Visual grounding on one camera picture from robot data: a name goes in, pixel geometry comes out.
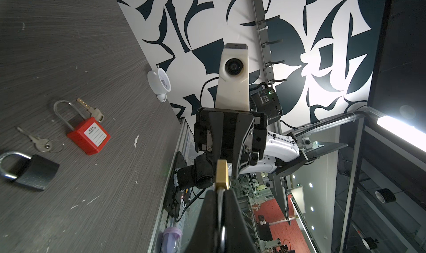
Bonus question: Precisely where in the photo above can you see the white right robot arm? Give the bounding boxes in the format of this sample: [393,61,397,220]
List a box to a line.
[173,83,347,190]

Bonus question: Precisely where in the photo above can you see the white alarm clock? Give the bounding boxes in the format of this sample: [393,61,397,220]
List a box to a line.
[147,67,172,103]

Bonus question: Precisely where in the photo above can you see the red padlock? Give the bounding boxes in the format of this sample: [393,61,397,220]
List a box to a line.
[53,100,111,155]

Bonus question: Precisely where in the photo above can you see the silver key with ring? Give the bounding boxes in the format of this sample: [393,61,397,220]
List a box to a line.
[16,126,65,153]

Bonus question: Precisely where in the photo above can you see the black wall hook rail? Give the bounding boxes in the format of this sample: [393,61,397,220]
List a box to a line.
[252,0,285,85]

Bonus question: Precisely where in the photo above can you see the brass key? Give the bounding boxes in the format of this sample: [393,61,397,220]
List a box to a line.
[77,98,104,123]

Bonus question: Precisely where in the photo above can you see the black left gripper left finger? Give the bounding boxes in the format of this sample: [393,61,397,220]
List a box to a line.
[186,190,218,253]

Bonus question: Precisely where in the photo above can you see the black padlock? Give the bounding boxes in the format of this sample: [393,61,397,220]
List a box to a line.
[1,151,60,192]

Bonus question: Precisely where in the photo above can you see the purple hourglass timer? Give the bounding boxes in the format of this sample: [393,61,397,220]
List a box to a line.
[161,227,183,253]

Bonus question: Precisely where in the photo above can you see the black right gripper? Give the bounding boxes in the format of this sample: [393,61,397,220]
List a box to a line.
[194,107,268,179]

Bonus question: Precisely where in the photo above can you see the brass padlock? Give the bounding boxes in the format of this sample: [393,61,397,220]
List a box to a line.
[215,160,230,253]

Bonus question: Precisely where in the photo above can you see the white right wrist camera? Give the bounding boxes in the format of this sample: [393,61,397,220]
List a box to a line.
[215,43,250,111]

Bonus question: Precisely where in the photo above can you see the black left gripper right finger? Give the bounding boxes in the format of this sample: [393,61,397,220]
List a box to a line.
[222,189,258,253]

